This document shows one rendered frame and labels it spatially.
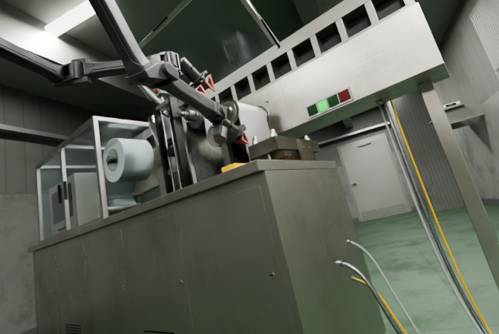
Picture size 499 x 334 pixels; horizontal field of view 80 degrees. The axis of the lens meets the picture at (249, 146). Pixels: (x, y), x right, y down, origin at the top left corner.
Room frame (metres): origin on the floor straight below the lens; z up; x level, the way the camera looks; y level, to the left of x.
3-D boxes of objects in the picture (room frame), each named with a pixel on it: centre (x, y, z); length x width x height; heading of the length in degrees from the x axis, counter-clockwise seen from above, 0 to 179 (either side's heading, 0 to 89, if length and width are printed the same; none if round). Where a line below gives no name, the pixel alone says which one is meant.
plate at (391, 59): (2.16, 0.32, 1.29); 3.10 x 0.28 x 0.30; 53
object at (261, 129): (1.48, -0.05, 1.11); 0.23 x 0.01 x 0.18; 143
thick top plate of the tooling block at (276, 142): (1.44, -0.18, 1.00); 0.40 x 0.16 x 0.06; 143
